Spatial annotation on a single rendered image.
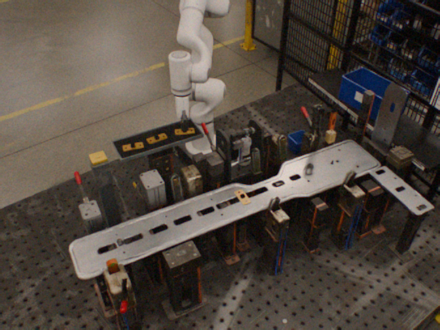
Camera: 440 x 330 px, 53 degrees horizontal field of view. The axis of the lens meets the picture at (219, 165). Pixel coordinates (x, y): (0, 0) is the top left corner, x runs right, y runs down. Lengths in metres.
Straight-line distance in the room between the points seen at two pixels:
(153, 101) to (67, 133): 0.85
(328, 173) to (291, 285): 0.51
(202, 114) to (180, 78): 0.51
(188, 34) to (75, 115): 2.58
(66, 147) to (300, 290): 2.51
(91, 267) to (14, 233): 0.72
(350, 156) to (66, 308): 1.40
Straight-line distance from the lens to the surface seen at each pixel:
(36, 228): 2.30
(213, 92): 2.12
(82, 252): 1.73
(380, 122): 2.16
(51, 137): 4.03
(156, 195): 1.78
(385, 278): 2.08
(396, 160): 2.11
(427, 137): 2.32
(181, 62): 1.69
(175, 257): 1.62
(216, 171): 1.91
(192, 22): 1.82
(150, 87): 4.48
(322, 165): 2.04
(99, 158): 1.84
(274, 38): 4.78
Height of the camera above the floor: 2.32
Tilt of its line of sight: 42 degrees down
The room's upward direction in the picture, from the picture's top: straight up
